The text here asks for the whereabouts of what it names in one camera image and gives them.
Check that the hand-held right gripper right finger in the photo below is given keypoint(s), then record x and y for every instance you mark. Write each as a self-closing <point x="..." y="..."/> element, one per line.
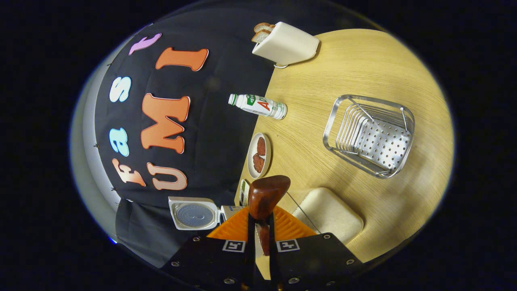
<point x="274" y="262"/>

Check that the toasted bread slice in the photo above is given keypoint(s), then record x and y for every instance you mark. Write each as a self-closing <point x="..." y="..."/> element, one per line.
<point x="264" y="27"/>
<point x="260" y="36"/>

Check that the brown wooden spoon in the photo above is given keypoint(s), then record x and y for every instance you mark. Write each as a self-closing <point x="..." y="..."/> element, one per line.
<point x="264" y="196"/>

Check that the small white green container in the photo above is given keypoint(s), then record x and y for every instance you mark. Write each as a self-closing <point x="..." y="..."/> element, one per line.
<point x="244" y="193"/>

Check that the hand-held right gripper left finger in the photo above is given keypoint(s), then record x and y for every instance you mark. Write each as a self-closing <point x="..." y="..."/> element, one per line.
<point x="250" y="258"/>

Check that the white green drink bottle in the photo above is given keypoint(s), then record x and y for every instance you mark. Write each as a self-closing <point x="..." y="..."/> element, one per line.
<point x="258" y="106"/>

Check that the red meat piece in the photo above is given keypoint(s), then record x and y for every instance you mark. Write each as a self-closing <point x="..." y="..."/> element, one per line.
<point x="258" y="163"/>
<point x="261" y="146"/>

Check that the black backdrop cloth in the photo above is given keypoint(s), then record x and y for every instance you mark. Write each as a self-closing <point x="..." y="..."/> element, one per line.
<point x="218" y="133"/>

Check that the round white plate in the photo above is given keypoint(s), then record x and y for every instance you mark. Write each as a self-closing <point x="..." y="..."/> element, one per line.
<point x="251" y="161"/>

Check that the cream white toaster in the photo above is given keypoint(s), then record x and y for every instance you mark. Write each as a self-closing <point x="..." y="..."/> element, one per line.
<point x="288" y="44"/>

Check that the clear box of rice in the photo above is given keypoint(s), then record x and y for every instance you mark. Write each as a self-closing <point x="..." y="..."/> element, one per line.
<point x="329" y="216"/>

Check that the white rice cooker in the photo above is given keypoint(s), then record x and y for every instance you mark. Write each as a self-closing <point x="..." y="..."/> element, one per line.
<point x="194" y="214"/>

